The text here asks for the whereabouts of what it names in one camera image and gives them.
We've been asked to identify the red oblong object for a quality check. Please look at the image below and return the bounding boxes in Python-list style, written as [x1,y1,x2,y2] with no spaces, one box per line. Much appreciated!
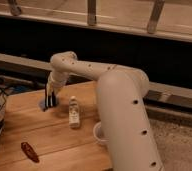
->
[21,142,40,163]

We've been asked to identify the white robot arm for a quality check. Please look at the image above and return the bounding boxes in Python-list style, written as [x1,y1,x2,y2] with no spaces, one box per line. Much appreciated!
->
[45,51,165,171]

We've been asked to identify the white bowl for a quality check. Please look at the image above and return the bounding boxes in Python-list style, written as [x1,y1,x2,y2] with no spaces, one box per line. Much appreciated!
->
[93,122,107,146]

